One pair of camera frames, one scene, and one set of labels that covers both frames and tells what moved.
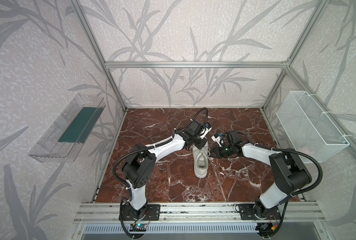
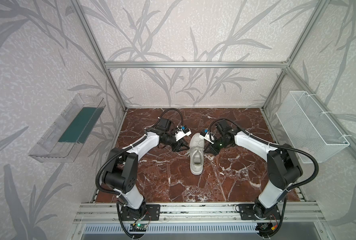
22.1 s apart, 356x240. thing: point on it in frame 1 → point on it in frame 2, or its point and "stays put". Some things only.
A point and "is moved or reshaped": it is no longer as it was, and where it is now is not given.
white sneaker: [201, 156] is moved or reshaped
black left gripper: [200, 141] → [179, 142]
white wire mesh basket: [309, 128] stays put
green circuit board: [138, 227] stays put
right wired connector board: [266, 228] stays put
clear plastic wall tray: [62, 140] stays put
